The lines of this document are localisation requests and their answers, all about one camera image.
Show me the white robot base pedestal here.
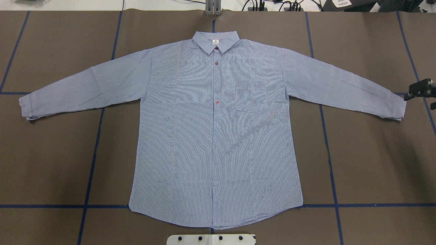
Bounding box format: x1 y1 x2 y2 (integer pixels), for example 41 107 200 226
166 234 257 245

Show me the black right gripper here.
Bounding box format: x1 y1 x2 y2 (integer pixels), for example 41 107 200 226
404 79 436 101

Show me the blue striped button-up shirt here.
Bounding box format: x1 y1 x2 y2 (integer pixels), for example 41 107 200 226
19 31 406 229

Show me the grey aluminium frame post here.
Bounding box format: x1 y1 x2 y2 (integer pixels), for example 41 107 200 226
205 0 222 16

